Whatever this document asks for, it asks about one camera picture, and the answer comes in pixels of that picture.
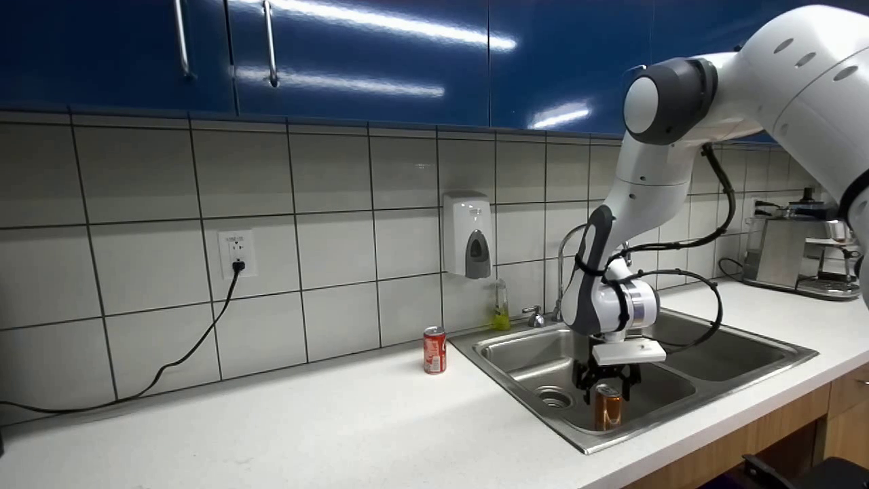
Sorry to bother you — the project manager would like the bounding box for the orange soda can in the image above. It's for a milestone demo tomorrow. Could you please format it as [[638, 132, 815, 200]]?
[[593, 378, 628, 435]]

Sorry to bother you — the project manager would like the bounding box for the red soda can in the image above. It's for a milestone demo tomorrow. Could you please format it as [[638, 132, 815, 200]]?
[[421, 325, 452, 378]]

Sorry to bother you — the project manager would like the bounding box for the black chair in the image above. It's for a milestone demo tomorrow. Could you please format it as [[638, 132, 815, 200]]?
[[738, 455, 869, 489]]

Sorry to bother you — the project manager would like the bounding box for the silver cabinet door handle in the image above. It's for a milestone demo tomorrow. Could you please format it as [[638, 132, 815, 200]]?
[[259, 0, 282, 91], [172, 0, 197, 83]]

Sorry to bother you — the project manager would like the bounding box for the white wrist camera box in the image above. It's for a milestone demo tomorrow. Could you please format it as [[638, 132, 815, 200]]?
[[590, 338, 671, 369]]

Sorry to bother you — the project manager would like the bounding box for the chrome gooseneck faucet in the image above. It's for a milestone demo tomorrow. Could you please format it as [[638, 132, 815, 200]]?
[[548, 221, 593, 327]]

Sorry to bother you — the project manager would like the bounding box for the silver coffee machine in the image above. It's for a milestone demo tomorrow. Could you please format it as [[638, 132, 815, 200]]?
[[717, 186, 865, 306]]

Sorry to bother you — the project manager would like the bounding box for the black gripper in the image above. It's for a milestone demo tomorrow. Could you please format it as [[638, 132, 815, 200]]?
[[570, 357, 646, 407]]

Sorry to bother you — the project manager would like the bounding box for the green dish soap bottle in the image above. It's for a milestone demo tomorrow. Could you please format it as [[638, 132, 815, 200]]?
[[486, 278, 514, 334]]

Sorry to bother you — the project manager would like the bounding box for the blue glossy cabinet door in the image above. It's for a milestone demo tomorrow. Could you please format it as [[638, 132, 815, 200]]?
[[486, 0, 798, 143], [0, 0, 231, 118], [224, 0, 498, 132]]

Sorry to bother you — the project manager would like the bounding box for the white wall power outlet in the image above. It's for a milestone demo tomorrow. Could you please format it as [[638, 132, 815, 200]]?
[[218, 228, 265, 282]]

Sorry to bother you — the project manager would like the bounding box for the stainless steel double sink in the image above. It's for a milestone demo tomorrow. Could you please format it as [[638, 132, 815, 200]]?
[[449, 306, 824, 456]]

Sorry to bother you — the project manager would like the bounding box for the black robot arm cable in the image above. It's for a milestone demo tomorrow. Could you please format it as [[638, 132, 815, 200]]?
[[574, 143, 738, 354]]

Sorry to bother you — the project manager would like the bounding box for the black power cord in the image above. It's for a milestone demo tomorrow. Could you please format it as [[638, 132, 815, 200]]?
[[0, 259, 251, 422]]

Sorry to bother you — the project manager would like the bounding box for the wooden lower cabinet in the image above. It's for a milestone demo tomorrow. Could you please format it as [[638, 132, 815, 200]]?
[[622, 361, 869, 489]]

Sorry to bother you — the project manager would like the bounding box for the white wall soap dispenser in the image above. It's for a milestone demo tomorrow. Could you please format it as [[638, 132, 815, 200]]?
[[441, 194, 498, 282]]

